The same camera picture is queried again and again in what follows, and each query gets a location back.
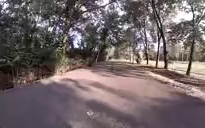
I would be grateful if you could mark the row of trees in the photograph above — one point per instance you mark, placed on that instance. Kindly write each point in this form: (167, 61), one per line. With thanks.
(161, 36)

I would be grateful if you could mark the leaf-strewn dirt verge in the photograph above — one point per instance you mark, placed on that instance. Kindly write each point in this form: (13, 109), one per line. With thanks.
(190, 83)

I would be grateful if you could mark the dense wood with bushes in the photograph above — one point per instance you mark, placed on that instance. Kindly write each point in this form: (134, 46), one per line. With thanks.
(33, 36)

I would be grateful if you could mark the grass field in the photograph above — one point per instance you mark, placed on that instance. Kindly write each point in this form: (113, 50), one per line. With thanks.
(196, 67)

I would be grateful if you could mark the reddish dirt path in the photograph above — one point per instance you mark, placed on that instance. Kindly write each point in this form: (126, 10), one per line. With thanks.
(100, 96)

